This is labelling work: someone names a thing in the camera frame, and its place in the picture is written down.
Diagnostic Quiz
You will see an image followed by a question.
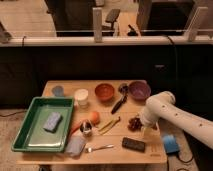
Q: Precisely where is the white paper cup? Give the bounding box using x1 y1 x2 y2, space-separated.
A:
74 89 89 107

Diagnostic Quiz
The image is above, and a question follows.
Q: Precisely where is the dark red grape bunch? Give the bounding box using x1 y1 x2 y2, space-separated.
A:
127 117 144 131

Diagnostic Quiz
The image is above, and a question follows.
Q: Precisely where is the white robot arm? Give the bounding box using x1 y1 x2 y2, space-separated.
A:
139 91 213 149

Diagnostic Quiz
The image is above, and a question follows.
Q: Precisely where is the blue sponge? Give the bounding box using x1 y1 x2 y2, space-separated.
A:
43 112 62 133

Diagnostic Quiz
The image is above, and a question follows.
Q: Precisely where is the black office chair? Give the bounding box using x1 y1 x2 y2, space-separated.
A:
102 9 120 36

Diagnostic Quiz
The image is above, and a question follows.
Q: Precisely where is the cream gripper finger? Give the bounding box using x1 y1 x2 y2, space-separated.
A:
141 126 151 138

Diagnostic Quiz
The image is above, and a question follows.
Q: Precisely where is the orange bowl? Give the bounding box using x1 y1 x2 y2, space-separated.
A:
95 83 115 102

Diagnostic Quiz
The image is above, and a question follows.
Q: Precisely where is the orange carrot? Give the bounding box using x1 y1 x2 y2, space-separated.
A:
70 111 100 134

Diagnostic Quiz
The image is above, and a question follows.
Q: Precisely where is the black rectangular block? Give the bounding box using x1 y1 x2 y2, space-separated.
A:
122 137 145 152

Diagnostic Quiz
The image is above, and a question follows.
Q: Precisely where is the wooden table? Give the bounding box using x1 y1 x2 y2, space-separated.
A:
18 80 167 165

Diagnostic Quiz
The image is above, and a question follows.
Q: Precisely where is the grey folded cloth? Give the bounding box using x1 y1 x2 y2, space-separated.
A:
65 136 86 157

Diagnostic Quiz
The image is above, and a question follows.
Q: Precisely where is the small blue grey cup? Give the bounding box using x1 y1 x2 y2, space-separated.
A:
52 86 64 97

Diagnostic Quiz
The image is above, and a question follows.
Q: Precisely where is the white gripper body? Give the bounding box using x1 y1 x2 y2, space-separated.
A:
139 108 157 127

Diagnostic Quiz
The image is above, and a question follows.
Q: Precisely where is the green plastic tray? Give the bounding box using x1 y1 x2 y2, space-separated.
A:
11 97 74 152

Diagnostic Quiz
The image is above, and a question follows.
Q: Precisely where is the purple bowl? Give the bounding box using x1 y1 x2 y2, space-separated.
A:
129 81 151 101

